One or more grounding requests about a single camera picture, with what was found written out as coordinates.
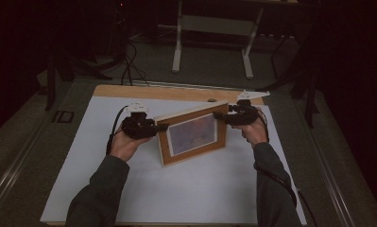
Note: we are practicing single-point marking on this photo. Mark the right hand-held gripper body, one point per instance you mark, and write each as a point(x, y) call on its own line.
point(243, 115)

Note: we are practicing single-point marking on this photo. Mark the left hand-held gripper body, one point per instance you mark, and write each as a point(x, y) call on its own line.
point(139, 126)

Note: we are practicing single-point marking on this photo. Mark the wooden photo frame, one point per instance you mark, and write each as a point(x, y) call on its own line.
point(192, 135)

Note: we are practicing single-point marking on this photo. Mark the person's right hand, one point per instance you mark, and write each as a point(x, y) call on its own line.
point(255, 132)

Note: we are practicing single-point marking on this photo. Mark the person's left hand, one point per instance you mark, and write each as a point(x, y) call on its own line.
point(126, 146)

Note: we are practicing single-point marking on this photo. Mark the silver metal strip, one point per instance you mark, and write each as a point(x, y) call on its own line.
point(192, 85)

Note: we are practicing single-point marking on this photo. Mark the white table mat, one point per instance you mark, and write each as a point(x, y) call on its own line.
point(98, 107)

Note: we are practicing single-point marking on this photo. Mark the black stand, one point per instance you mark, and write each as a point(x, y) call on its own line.
point(309, 94)
point(52, 82)

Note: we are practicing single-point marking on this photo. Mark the black floor socket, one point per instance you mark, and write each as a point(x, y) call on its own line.
point(63, 116)

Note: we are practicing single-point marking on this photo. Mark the white metal table frame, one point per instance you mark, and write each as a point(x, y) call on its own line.
point(214, 26)

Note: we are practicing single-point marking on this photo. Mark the metal floor rail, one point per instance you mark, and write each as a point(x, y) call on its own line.
point(331, 176)
point(13, 176)

